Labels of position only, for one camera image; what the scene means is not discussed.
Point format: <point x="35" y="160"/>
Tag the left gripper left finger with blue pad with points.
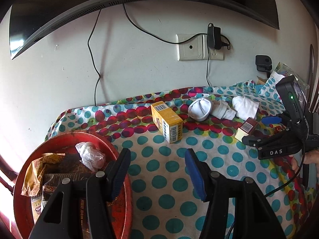
<point x="102" y="188"/>

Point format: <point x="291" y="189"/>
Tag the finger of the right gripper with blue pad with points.
<point x="267" y="120"/>

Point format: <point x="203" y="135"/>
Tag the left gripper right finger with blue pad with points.
<point x="214" y="188"/>

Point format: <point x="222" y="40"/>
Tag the dark red cigarette box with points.
<point x="246" y="129"/>

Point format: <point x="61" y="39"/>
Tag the yellow medicine box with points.
<point x="167" y="121"/>

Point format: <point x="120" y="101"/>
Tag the white sock with cuff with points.
<point x="200" y="109"/>

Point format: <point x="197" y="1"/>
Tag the person's right hand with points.
<point x="311" y="157"/>

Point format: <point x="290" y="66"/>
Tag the clear plastic wrapped item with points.
<point x="91" y="157"/>

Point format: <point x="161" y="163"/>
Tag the red round tray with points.
<point x="26" y="212"/>

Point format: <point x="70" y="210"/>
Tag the polka dot bed sheet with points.
<point x="165" y="202"/>

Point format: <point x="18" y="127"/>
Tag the dark brown snack packet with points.
<point x="71" y="168"/>

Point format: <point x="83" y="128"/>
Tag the yellow cartoon face box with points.
<point x="36" y="206"/>

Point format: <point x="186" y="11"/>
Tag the golden snack wrapper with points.
<point x="48" y="163"/>

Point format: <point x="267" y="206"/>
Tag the black power adapter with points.
<point x="214" y="40"/>

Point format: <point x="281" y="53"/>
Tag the white wall socket plate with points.
<point x="196" y="49"/>

